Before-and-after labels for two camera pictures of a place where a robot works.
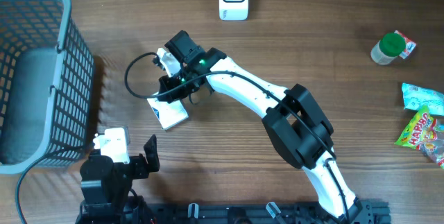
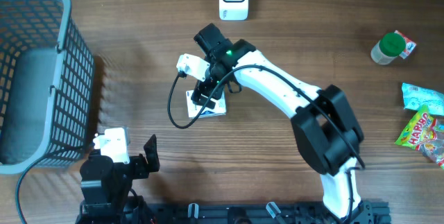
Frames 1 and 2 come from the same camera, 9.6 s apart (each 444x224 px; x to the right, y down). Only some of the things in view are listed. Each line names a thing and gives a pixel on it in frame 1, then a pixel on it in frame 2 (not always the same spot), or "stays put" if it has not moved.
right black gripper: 166,85 → 202,87
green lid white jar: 388,48 stays put
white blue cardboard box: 168,114 → 194,109
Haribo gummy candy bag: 426,134 stays put
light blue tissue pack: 415,98 stays put
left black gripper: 143,169 stays put
